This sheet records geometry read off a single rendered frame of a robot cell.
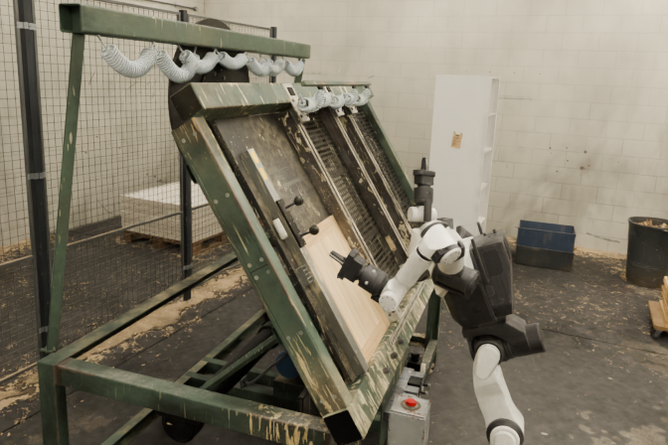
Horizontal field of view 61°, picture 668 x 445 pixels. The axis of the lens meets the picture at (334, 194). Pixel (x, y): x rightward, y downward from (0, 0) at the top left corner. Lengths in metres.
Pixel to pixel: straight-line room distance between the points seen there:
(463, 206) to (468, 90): 1.24
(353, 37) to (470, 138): 2.69
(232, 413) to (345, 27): 6.59
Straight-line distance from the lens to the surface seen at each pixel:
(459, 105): 6.19
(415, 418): 1.96
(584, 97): 7.44
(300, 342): 1.96
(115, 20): 2.34
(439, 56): 7.69
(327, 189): 2.56
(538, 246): 6.64
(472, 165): 6.20
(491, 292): 2.22
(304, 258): 2.13
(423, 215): 2.52
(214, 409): 2.26
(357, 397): 2.09
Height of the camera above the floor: 1.99
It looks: 12 degrees down
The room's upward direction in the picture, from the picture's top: 2 degrees clockwise
